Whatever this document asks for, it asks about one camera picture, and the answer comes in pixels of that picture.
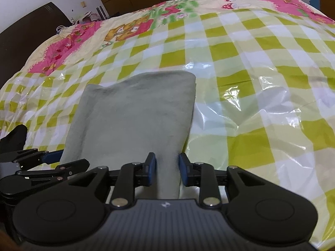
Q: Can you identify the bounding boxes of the white cables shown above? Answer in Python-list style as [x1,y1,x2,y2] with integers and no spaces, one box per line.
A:
[56,25,76,36]

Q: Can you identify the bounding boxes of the brown wooden furniture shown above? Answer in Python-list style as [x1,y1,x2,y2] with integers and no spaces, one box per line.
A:
[317,0,335,21]

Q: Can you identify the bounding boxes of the dark brown headboard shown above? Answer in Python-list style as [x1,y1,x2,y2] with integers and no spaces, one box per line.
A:
[0,2,71,89]

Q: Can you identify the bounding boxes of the pile of bedside clutter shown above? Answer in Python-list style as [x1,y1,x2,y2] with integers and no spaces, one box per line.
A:
[71,11,101,26]

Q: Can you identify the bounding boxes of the checkered cartoon print blanket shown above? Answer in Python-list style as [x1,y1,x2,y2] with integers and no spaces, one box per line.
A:
[0,0,335,251]

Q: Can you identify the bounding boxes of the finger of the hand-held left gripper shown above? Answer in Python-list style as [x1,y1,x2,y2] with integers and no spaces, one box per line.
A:
[14,149,65,169]
[16,159,91,182]

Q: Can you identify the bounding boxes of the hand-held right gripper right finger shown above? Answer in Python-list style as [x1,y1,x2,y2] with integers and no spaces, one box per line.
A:
[178,152,273,210]

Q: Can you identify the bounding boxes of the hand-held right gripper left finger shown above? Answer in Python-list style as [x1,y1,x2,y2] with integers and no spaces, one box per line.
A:
[68,152,157,208]

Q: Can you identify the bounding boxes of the grey-green pants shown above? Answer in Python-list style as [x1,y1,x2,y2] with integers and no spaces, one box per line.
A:
[61,70,197,200]

